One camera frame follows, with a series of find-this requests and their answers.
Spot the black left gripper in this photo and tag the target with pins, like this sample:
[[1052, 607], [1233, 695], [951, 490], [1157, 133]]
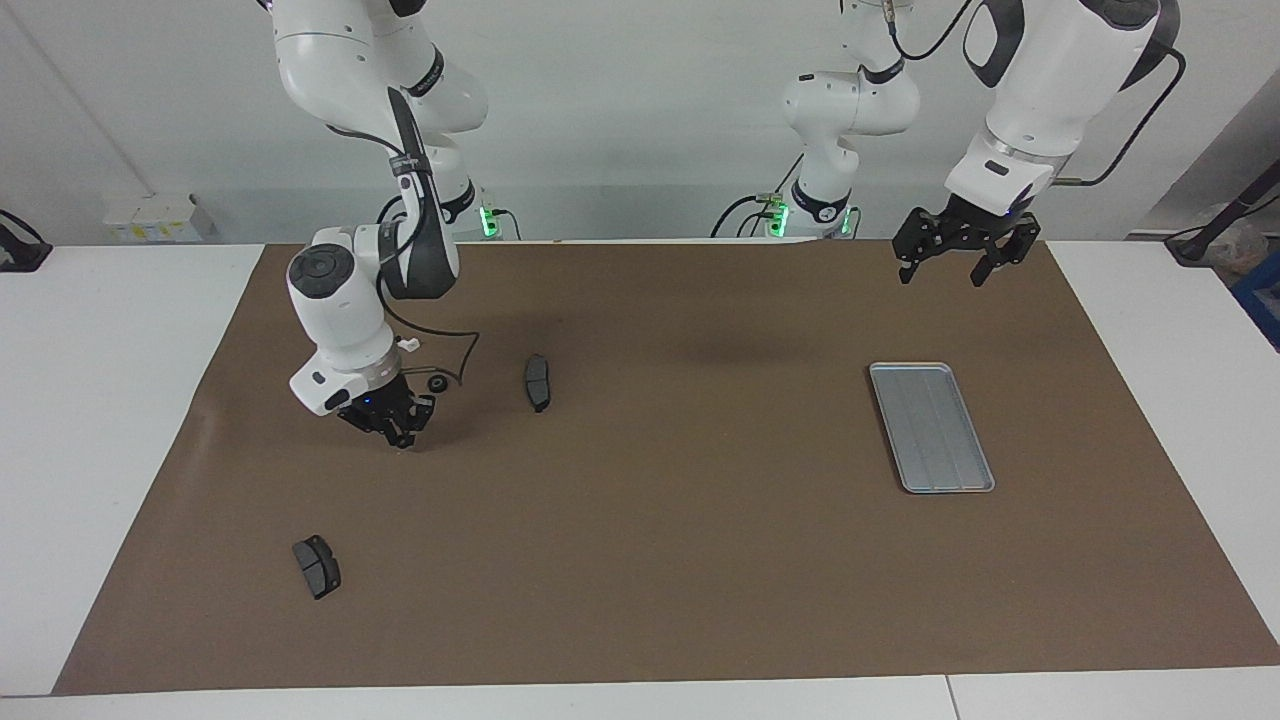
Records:
[[975, 222]]

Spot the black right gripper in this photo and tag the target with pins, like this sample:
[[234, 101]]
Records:
[[380, 408]]

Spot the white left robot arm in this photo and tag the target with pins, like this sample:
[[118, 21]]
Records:
[[1040, 80]]

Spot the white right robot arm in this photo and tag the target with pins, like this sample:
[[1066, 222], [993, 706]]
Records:
[[340, 310]]

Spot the silver metal tray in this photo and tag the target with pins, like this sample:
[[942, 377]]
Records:
[[935, 430]]

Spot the long dark grey brake pad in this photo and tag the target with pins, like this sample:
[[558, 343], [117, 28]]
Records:
[[538, 383]]

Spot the short dark grey brake pad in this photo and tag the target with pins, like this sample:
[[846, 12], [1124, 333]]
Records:
[[317, 567]]

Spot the green lit base connector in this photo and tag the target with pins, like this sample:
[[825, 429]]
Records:
[[488, 220], [775, 215]]

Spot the black tripod pole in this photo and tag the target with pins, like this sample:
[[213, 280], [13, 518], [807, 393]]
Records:
[[1215, 225]]

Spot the brown table mat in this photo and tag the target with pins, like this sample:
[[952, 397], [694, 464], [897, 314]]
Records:
[[640, 560]]

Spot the blue crate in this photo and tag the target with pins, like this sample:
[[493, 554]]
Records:
[[1265, 300]]

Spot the white cardboard box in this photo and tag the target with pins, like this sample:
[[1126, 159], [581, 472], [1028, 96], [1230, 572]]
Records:
[[150, 220]]

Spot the black clamp base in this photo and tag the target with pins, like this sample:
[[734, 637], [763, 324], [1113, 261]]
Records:
[[20, 255]]

